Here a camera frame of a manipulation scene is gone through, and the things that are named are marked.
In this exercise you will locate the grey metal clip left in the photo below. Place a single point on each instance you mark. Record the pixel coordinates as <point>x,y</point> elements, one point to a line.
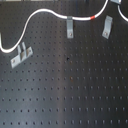
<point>23,54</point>

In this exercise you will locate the grey metal clip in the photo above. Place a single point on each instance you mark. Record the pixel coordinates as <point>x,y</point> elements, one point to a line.
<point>119,7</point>
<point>69,22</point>
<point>107,27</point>
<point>23,54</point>

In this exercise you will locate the grey metal clip middle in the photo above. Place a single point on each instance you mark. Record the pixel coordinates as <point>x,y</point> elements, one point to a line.
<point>69,22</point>

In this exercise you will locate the grey metal clip top right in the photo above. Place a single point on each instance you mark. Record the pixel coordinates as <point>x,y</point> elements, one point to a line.
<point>119,7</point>

